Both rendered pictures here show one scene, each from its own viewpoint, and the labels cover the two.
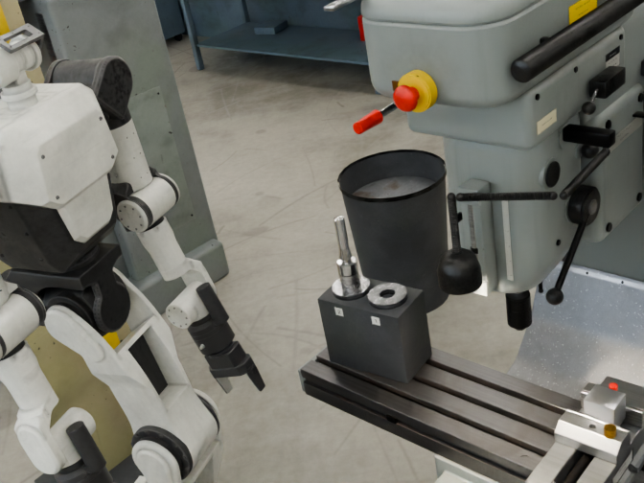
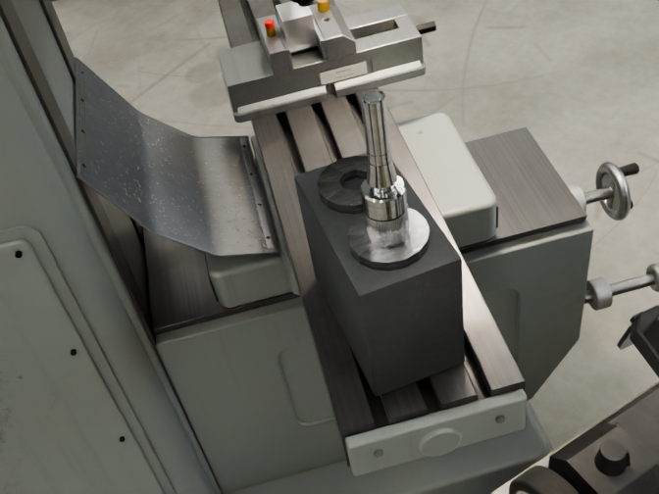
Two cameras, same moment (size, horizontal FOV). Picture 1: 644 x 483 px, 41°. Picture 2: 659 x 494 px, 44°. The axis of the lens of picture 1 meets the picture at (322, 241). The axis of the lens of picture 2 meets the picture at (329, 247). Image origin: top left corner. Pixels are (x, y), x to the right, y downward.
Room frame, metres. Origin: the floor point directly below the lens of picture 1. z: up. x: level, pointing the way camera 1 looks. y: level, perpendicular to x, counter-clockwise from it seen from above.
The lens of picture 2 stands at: (2.23, 0.29, 1.77)
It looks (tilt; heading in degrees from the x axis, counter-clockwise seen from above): 45 degrees down; 217
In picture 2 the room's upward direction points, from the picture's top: 11 degrees counter-clockwise
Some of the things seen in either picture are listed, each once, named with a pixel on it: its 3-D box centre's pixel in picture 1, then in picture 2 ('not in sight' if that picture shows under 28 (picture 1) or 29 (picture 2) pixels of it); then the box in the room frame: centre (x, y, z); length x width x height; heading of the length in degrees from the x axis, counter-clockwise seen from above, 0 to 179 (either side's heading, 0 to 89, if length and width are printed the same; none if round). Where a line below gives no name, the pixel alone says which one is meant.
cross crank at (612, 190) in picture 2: not in sight; (595, 195); (1.00, 0.02, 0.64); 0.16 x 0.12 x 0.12; 133
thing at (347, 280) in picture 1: (349, 274); (385, 213); (1.68, -0.05, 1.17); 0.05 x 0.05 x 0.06
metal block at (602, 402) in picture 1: (605, 408); (296, 24); (1.22, -0.47, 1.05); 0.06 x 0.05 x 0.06; 44
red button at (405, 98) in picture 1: (407, 97); not in sight; (1.17, -0.16, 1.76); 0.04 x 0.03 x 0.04; 43
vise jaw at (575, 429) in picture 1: (591, 435); (329, 28); (1.18, -0.43, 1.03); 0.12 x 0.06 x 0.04; 44
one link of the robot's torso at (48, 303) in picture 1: (84, 303); not in sight; (1.49, 0.50, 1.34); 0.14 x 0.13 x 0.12; 151
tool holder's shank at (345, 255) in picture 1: (342, 240); (378, 143); (1.68, -0.05, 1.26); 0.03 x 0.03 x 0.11
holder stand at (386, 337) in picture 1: (375, 324); (379, 265); (1.65, -0.08, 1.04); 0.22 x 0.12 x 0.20; 50
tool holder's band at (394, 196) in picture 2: (346, 262); (382, 189); (1.68, -0.05, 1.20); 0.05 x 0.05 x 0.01
